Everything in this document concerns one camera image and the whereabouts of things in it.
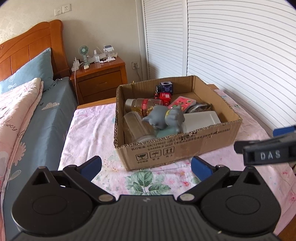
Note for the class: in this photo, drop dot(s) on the round metal tin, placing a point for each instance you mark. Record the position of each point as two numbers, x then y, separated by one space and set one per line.
199 107

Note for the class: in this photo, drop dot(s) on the small green desk fan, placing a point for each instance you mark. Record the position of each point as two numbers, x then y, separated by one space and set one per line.
83 51

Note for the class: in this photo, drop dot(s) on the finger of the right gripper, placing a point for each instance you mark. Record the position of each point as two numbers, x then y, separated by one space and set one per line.
280 149
284 131

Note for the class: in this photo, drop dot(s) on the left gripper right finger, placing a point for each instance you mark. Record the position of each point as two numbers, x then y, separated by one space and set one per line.
210 177

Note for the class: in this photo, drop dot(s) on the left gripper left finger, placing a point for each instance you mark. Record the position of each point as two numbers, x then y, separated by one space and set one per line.
81 177

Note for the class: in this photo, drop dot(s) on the blue pillow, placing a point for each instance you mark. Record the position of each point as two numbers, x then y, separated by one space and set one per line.
38 67

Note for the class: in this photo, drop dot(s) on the pink quilt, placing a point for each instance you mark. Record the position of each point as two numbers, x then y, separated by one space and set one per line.
17 108

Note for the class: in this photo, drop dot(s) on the grey cat figurine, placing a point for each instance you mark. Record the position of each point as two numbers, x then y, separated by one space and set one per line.
166 121

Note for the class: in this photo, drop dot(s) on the white power strip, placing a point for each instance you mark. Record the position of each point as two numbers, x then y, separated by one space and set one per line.
76 65

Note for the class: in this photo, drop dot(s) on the white louvered closet door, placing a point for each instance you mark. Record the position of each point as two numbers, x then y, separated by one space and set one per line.
246 48

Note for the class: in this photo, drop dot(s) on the clear bottle red label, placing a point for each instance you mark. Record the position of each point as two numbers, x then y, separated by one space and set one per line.
142 106

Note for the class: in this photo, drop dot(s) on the red card box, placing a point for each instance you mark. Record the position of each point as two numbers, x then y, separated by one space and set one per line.
183 102

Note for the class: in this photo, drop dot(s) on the wooden headboard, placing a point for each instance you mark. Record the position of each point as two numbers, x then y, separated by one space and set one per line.
19 50

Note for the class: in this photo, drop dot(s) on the upper wall sockets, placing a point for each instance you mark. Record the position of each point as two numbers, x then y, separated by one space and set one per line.
62 10

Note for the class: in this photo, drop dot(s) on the blue bed sheet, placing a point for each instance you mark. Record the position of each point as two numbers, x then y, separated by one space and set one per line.
41 144

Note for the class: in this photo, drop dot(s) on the brown cardboard box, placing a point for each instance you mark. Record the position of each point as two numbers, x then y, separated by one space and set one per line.
175 147

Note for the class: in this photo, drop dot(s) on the clear jar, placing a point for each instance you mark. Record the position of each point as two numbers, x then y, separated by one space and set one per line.
136 130

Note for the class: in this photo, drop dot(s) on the floral pink table cloth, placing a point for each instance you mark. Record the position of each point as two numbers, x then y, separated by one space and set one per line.
91 134

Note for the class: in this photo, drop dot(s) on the wooden nightstand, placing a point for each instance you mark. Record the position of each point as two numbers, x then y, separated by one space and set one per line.
99 81

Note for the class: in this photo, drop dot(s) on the white plastic container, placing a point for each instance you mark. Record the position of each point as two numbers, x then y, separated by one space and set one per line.
196 121

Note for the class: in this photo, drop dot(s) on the wall power socket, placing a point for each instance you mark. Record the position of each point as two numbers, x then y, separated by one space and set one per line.
135 65

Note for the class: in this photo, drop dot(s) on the white gadget on nightstand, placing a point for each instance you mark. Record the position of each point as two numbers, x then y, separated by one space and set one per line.
108 54

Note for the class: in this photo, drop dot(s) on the clear spray bottle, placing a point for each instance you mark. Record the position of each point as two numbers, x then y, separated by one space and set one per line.
96 57

